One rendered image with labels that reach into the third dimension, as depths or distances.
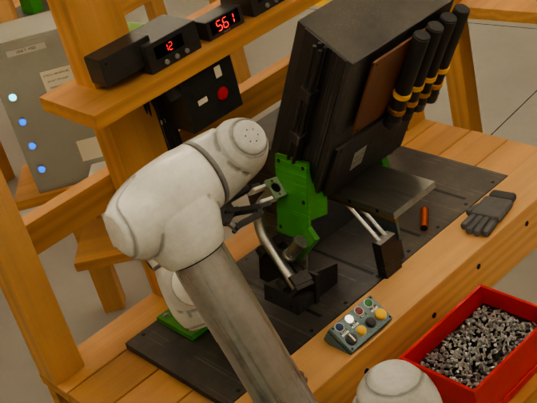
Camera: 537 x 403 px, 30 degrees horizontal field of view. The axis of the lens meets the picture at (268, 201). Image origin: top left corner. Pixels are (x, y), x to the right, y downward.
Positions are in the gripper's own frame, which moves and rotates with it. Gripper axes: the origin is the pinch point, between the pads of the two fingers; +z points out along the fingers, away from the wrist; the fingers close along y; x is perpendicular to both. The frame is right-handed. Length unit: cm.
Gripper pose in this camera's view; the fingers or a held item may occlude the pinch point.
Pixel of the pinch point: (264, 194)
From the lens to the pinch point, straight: 249.7
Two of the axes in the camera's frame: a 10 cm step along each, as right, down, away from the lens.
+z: 7.5, -2.7, 6.1
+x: -4.5, 4.8, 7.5
